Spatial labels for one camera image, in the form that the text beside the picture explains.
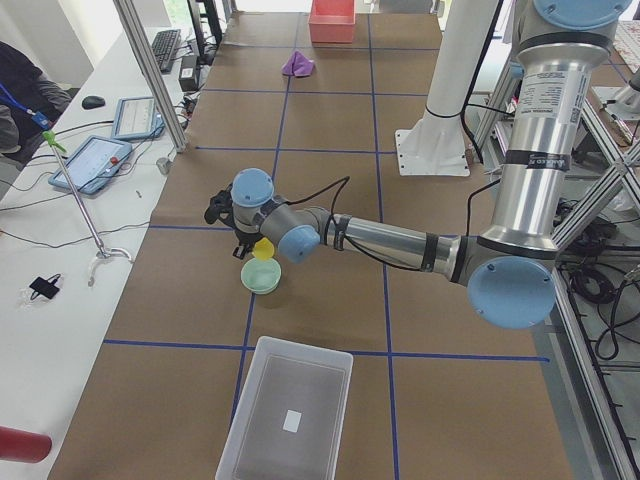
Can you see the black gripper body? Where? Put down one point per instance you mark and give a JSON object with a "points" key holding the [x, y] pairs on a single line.
{"points": [[244, 236]]}

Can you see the yellow plastic cup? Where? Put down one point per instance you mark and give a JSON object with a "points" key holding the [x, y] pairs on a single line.
{"points": [[263, 249]]}

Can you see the mint green bowl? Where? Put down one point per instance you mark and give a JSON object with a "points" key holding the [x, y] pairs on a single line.
{"points": [[261, 277]]}

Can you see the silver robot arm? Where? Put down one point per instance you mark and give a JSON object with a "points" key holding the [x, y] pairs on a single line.
{"points": [[507, 268]]}

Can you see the far blue teach pendant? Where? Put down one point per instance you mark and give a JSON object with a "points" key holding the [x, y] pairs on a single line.
{"points": [[137, 118]]}

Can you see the blue teach pendant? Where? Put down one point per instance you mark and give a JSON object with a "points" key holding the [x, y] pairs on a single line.
{"points": [[95, 162], [137, 118]]}

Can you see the near blue teach pendant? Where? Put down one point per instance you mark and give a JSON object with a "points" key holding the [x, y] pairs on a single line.
{"points": [[95, 162]]}

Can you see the black power adapter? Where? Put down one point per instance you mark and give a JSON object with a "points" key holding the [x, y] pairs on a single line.
{"points": [[189, 73]]}

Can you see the purple microfiber cloth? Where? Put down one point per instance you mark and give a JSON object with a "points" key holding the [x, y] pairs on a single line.
{"points": [[298, 65]]}

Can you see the clear white plastic bin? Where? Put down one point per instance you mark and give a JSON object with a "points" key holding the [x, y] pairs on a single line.
{"points": [[290, 414]]}

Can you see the black computer mouse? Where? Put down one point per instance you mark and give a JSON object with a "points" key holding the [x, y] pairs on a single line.
{"points": [[92, 102]]}

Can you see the small black pouch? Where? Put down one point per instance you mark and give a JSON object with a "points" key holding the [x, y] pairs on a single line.
{"points": [[47, 288]]}

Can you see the black computer keyboard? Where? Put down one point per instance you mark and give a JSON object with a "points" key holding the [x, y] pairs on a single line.
{"points": [[164, 47]]}

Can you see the green tipped reacher stick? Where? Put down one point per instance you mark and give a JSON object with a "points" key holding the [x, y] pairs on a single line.
{"points": [[104, 254]]}

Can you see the pink plastic bin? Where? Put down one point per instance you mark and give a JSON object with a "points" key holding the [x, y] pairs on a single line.
{"points": [[332, 21]]}

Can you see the seated person dark clothes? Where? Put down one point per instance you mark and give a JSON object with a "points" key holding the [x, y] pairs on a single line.
{"points": [[30, 104]]}

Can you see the red cylinder bottle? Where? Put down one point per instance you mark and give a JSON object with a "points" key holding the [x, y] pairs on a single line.
{"points": [[24, 446]]}

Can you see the aluminium frame post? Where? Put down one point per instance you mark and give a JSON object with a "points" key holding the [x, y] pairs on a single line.
{"points": [[145, 58]]}

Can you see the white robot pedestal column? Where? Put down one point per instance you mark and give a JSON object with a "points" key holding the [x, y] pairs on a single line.
{"points": [[435, 145]]}

